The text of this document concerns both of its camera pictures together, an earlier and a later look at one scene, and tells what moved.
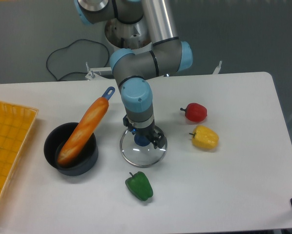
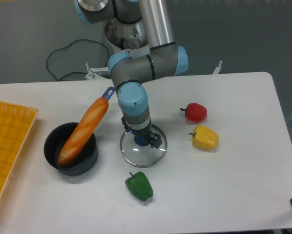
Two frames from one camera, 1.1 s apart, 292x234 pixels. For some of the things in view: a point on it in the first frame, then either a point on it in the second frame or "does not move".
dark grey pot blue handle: [87, 159] does not move
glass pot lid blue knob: [141, 140] -> [142, 156]
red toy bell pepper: [195, 112] does not move
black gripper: [157, 139] does not move
